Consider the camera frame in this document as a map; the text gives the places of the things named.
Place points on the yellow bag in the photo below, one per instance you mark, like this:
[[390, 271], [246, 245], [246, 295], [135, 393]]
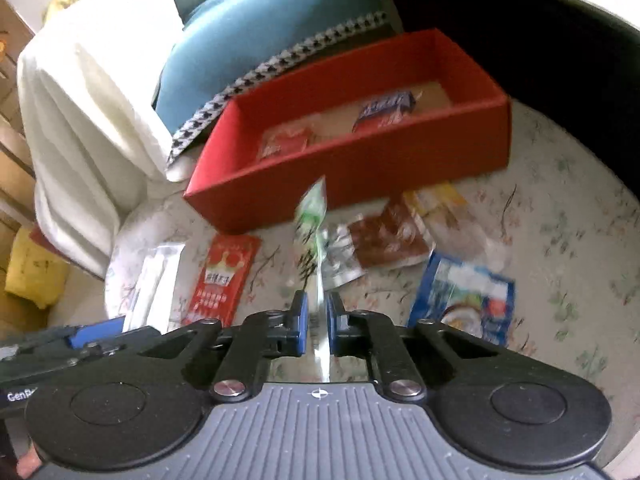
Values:
[[30, 270]]

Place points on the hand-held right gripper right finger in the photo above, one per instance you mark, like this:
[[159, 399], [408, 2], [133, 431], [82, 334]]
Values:
[[333, 325]]

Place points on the red cardboard box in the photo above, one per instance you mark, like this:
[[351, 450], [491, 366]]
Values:
[[350, 170]]

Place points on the houndstooth cloth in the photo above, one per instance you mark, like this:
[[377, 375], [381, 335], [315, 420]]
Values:
[[280, 65]]

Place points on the dark blue chocolate bar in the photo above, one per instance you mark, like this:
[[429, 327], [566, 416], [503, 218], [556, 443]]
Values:
[[385, 110]]

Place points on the clear plastic packet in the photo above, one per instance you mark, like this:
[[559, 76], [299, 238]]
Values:
[[480, 245]]

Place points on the silver snack packet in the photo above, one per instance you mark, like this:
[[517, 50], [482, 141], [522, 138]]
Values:
[[342, 260]]

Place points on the wooden furniture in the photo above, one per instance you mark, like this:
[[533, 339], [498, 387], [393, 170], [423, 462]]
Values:
[[10, 110]]

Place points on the floral tablecloth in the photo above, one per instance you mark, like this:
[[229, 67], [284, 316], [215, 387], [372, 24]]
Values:
[[550, 210]]

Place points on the white snack packet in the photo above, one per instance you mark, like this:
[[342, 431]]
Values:
[[155, 280]]

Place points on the red snack packet yellow print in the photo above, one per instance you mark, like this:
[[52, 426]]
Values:
[[222, 275]]

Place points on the brown snack packet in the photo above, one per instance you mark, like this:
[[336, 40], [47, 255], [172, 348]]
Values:
[[390, 240]]

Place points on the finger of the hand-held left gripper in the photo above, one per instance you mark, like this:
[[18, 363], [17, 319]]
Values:
[[95, 334]]

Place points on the white cloth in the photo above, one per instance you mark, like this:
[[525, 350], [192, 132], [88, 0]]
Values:
[[90, 100]]

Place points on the green snack packet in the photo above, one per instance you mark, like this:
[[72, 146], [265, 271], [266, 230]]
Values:
[[310, 225]]

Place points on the teal cushion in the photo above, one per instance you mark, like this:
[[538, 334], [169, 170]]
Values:
[[240, 35]]

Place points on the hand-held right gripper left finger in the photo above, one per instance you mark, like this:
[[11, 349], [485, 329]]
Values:
[[300, 322]]

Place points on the blue coconut snack packet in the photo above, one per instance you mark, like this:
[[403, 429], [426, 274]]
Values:
[[460, 295]]

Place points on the small red snack packet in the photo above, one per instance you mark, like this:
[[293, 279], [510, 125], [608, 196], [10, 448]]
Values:
[[285, 142]]

